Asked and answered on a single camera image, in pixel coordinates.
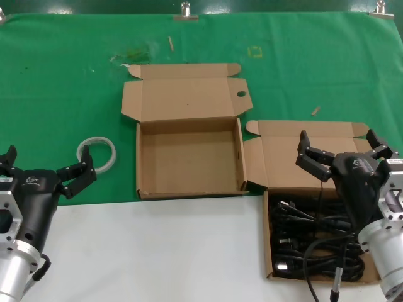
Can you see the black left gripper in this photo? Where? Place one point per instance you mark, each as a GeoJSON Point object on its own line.
{"type": "Point", "coordinates": [37, 195]}

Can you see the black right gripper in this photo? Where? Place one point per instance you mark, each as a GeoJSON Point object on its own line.
{"type": "Point", "coordinates": [355, 182]}

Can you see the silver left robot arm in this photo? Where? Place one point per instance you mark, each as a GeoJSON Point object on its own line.
{"type": "Point", "coordinates": [15, 273]}

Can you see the open brown cardboard box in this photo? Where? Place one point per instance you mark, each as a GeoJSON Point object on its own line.
{"type": "Point", "coordinates": [189, 163]}
{"type": "Point", "coordinates": [283, 151]}

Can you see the small wooden stick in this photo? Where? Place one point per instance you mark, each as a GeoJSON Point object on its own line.
{"type": "Point", "coordinates": [316, 110]}
{"type": "Point", "coordinates": [170, 43]}

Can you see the white tape roll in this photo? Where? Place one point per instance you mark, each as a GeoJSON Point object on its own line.
{"type": "Point", "coordinates": [111, 151]}

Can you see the green table cloth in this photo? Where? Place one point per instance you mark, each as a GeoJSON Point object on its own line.
{"type": "Point", "coordinates": [63, 94]}

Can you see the white paper scrap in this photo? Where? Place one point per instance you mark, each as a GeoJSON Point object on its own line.
{"type": "Point", "coordinates": [125, 65]}

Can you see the crumpled clear tape patch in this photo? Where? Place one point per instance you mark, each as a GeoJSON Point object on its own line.
{"type": "Point", "coordinates": [135, 53]}

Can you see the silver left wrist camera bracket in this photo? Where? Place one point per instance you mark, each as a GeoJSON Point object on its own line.
{"type": "Point", "coordinates": [9, 201]}

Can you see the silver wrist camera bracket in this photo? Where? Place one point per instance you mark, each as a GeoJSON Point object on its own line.
{"type": "Point", "coordinates": [392, 179]}
{"type": "Point", "coordinates": [9, 201]}

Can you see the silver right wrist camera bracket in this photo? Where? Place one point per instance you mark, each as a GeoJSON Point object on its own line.
{"type": "Point", "coordinates": [392, 179]}

